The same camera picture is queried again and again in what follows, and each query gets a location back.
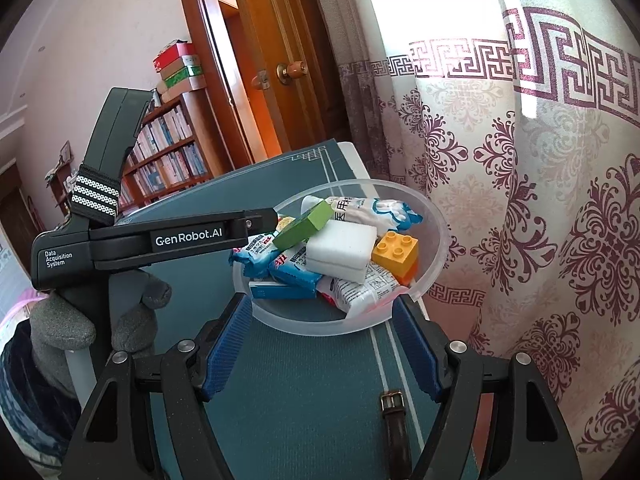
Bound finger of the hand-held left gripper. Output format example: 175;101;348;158
235;209;279;237

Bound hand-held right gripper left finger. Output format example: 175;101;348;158
62;292;252;480

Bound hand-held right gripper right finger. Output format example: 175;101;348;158
392;296;583;480

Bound blue cracker packet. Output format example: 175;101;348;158
229;230;281;281
267;245;326;291

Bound green block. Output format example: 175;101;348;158
274;205;332;251

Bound blue white box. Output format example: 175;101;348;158
248;280;321;301

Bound orange building block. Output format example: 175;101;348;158
397;259;420;287

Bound white printed packet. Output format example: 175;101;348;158
320;266;410;319

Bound white sponge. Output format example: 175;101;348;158
306;222;377;263
306;252;375;283

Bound clear plastic bowl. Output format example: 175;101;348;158
232;179;449;336

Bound yellow building block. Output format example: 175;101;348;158
371;230;420;277

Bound cotton swab bag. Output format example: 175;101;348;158
325;196;424;241

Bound person's left hand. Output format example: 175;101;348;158
30;279;173;393

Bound small wooden shelf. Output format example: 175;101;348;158
49;160;77;223

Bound brown leather belt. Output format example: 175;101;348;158
378;390;417;480

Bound wooden bookshelf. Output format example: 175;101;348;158
117;90;223;213

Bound rows of shelved books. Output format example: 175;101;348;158
122;105;211;208

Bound tan box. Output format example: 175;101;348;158
160;76;207;104

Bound green box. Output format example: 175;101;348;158
164;66;204;88

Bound brown drape curtain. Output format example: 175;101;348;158
304;0;401;186

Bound brown box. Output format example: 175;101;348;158
159;55;201;81

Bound red box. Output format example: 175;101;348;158
152;41;196;72

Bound white patterned curtain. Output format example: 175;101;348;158
360;0;640;480

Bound wooden door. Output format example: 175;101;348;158
232;0;348;161

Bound wooden door frame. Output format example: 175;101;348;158
175;0;257;172

